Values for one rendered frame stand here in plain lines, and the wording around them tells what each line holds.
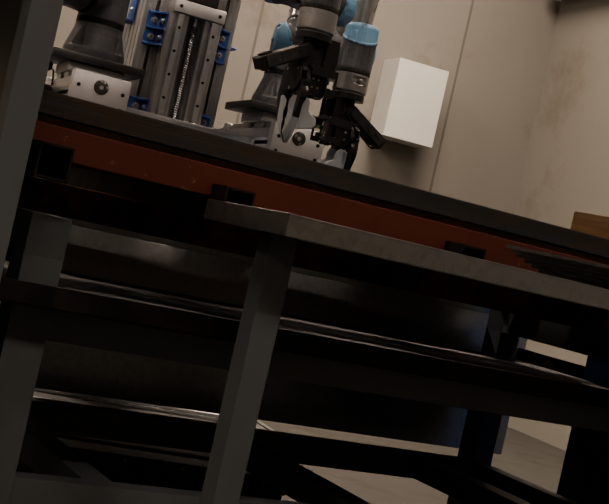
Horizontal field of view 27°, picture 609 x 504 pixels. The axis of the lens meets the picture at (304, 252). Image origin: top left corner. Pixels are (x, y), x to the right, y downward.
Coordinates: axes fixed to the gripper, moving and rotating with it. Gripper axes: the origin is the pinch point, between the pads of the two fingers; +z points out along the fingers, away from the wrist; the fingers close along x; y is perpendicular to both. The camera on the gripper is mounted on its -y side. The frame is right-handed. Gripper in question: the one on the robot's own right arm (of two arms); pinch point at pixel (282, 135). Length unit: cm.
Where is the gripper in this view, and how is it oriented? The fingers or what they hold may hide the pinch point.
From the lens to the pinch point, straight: 238.2
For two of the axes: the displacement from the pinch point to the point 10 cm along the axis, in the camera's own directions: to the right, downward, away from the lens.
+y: 8.5, 1.8, 5.0
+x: -4.9, -1.0, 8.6
